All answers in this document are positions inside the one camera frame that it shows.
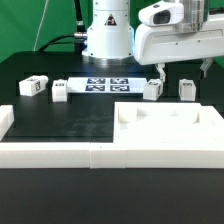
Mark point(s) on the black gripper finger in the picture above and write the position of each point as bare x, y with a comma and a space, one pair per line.
160, 68
207, 62

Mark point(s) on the white fiducial tag sheet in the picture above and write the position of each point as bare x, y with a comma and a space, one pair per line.
105, 85

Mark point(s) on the white U-shaped fence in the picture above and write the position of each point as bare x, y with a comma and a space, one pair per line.
111, 155

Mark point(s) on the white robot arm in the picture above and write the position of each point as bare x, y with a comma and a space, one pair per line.
111, 39

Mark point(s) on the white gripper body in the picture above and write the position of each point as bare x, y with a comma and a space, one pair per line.
155, 45

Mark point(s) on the white square tabletop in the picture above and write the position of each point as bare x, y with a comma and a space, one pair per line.
145, 122

